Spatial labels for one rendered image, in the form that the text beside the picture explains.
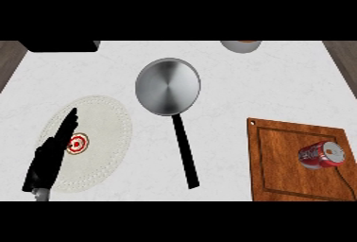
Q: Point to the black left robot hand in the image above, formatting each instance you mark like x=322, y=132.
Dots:
x=47, y=157

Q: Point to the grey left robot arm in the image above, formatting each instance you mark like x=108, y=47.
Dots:
x=42, y=194

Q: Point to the brown wooden cutting board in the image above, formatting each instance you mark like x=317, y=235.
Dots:
x=297, y=164

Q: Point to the red soda can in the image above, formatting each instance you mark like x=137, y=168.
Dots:
x=322, y=155

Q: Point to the round white placemat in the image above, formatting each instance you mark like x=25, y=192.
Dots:
x=99, y=148

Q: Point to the black appliance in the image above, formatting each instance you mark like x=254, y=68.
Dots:
x=61, y=45

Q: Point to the grey bowl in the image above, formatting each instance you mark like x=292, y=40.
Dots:
x=241, y=46

